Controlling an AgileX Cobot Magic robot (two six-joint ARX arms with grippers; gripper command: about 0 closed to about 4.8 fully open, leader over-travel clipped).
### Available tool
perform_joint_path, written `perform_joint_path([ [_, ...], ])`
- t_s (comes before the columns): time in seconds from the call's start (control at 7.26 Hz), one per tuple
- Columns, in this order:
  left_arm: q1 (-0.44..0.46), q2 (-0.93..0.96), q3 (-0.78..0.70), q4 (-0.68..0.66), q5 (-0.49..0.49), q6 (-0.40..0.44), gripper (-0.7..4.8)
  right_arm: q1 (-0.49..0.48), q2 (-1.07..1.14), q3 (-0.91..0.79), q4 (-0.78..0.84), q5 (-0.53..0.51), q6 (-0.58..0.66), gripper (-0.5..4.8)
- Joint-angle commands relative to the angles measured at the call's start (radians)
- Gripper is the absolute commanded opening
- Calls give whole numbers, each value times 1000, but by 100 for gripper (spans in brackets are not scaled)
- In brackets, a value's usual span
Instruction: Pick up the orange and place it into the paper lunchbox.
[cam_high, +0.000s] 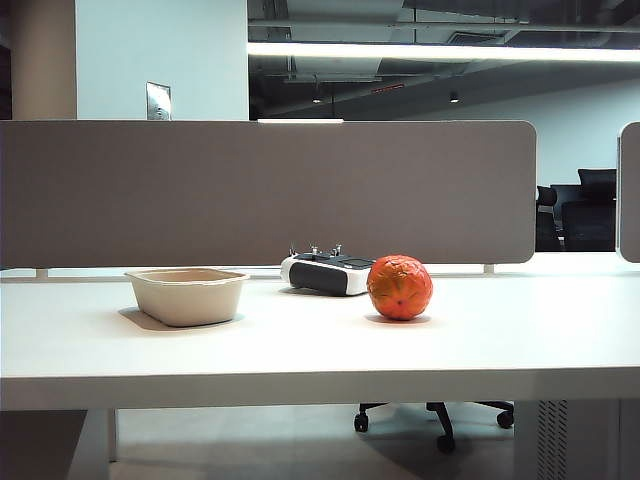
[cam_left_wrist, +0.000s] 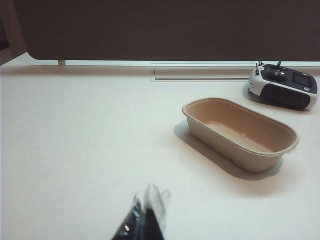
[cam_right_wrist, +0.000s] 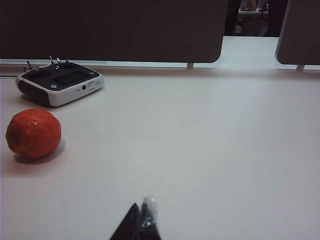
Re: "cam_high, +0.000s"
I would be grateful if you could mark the orange fruit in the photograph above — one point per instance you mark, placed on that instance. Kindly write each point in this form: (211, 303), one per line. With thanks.
(400, 290)

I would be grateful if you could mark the beige paper lunchbox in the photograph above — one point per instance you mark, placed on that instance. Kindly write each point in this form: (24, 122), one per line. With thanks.
(187, 300)

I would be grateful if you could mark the white and black remote controller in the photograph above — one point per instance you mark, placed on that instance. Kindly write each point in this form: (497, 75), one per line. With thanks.
(320, 277)

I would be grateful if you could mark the long grey desk partition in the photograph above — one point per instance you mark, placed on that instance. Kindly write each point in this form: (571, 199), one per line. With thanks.
(250, 195)

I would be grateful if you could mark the red ceiling sign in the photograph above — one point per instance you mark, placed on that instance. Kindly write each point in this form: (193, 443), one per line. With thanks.
(387, 89)

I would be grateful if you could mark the white partition foot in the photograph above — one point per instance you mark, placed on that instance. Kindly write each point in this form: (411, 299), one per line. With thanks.
(42, 273)
(489, 268)

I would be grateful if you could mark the black office chair wheel base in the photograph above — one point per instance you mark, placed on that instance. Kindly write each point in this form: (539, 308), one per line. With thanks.
(442, 415)

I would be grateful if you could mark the black office chair with headrest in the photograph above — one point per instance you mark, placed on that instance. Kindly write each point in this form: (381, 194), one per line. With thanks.
(546, 220)

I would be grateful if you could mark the long ceiling light strip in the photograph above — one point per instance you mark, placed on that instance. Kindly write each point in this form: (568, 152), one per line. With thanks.
(450, 52)

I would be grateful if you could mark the white table leg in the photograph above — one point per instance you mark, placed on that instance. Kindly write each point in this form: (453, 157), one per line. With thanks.
(95, 440)

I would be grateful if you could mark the white perforated table leg panel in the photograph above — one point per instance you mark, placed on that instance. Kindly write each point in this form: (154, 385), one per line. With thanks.
(555, 440)

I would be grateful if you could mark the grey desk partition with white edge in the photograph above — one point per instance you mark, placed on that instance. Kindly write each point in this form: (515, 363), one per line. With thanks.
(631, 200)

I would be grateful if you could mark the metal wall switch plate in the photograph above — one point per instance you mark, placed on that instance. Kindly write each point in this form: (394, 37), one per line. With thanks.
(158, 101)

